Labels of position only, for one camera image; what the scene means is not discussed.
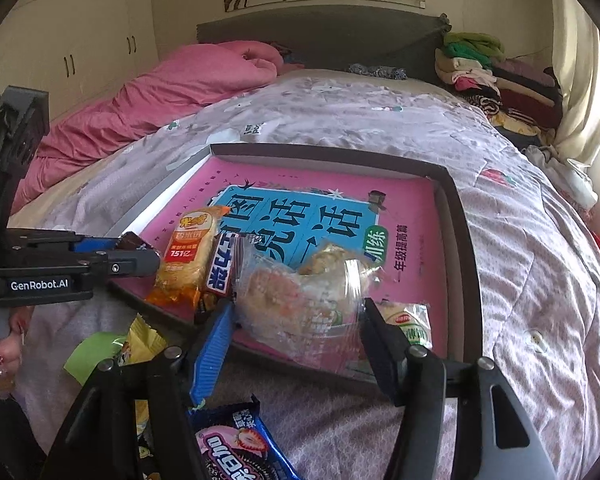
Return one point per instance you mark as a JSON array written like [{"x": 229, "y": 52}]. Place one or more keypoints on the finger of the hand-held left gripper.
[
  {"x": 95, "y": 244},
  {"x": 130, "y": 262}
]

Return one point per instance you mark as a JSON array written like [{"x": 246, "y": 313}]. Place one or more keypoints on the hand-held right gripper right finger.
[{"x": 380, "y": 355}]

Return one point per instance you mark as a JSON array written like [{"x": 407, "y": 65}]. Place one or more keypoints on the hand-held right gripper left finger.
[{"x": 212, "y": 355}]

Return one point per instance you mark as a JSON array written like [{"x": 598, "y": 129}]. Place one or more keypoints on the round biscuit packet green label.
[{"x": 410, "y": 325}]

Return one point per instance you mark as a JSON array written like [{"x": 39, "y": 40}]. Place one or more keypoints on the orange rice cracker packet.
[{"x": 190, "y": 255}]

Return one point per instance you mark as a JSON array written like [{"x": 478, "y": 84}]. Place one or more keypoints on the long yellow snack packet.
[{"x": 142, "y": 345}]

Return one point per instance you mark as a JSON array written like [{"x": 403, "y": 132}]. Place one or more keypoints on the clear packet flaky pastry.
[{"x": 285, "y": 310}]

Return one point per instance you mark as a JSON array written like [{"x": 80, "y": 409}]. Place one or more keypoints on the dark brown chocolate bar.
[{"x": 225, "y": 270}]

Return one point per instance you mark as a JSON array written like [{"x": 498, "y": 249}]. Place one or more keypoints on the blue cookie packet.
[{"x": 240, "y": 452}]

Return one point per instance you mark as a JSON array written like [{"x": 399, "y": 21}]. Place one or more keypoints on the light green cake packet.
[{"x": 90, "y": 357}]

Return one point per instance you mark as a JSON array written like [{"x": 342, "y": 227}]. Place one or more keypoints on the shallow grey cardboard box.
[{"x": 462, "y": 240}]

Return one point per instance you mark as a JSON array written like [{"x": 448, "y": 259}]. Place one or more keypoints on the person's left hand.
[{"x": 7, "y": 365}]

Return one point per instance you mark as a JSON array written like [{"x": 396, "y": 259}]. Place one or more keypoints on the beige bed sheet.
[{"x": 55, "y": 205}]

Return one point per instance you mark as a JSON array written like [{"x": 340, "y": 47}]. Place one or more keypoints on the pink and blue book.
[{"x": 410, "y": 220}]

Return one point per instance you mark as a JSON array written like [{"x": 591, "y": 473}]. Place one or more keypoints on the pink duvet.
[{"x": 155, "y": 95}]

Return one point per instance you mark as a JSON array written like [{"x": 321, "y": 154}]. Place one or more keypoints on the cream wardrobe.
[{"x": 70, "y": 35}]

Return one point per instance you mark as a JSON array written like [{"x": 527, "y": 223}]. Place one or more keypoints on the white crumpled cloth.
[{"x": 560, "y": 170}]

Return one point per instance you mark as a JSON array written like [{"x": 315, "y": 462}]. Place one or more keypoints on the dark patterned cloth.
[{"x": 377, "y": 71}]

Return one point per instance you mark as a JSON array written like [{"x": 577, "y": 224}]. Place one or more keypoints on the grey headboard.
[{"x": 320, "y": 35}]

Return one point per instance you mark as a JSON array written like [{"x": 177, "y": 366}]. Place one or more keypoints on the pile of folded clothes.
[{"x": 495, "y": 80}]

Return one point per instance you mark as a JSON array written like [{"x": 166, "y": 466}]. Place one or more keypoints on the cream curtain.
[{"x": 580, "y": 70}]

